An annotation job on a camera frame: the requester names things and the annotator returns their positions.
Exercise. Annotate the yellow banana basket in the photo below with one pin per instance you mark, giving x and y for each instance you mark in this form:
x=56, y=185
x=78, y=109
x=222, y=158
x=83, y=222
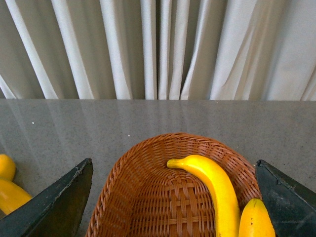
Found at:
x=255, y=220

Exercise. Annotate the brown wicker basket right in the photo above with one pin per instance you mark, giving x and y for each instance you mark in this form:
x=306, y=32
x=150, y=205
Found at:
x=142, y=197

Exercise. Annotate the white pleated curtain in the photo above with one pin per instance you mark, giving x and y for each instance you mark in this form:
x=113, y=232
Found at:
x=158, y=49

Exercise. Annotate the curved yellow banana in basket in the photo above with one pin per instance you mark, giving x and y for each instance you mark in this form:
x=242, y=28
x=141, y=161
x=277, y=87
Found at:
x=227, y=212

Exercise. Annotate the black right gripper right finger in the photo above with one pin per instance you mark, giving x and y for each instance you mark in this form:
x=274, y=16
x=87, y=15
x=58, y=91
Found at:
x=291, y=206

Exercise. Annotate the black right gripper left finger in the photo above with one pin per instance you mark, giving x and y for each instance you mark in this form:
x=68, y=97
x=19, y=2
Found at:
x=56, y=211

